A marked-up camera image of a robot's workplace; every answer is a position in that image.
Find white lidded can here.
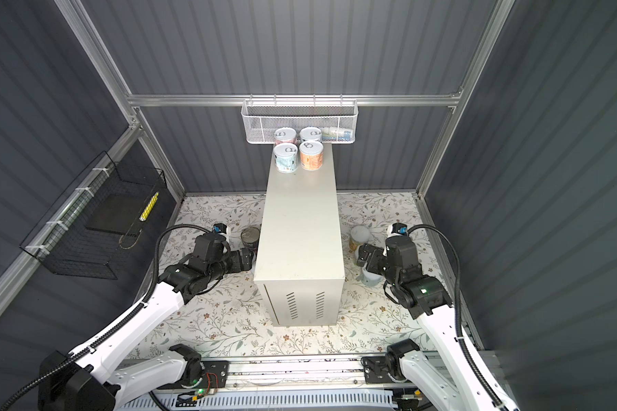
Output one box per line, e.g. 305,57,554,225
360,270,383,287

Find light blue labelled can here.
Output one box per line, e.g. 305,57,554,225
273,143,299,173

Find orange labelled can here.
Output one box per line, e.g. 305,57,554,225
299,140,324,171

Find pink labelled can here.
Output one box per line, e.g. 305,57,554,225
274,127,298,146

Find teal labelled can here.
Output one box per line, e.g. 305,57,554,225
299,127,322,142

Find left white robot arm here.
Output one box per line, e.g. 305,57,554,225
0,224,255,410

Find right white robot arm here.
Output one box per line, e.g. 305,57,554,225
356,223,519,410

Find white metal cabinet counter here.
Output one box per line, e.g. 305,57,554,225
254,147,346,326

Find dark bare-lid tin can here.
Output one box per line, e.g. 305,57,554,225
240,226,261,253

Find yellow can far right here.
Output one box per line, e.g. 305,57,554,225
349,225,372,253

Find yellow marker in basket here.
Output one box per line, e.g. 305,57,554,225
139,192,159,222

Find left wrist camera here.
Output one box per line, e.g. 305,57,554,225
212,223,230,237

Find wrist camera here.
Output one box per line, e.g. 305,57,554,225
385,223,411,249
212,223,230,237

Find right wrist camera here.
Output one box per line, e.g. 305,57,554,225
385,223,411,249

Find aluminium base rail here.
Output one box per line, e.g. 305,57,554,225
89,352,500,397

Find black wire wall basket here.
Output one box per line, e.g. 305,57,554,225
20,157,173,280

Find white wire mesh basket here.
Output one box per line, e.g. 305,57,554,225
241,101,359,145

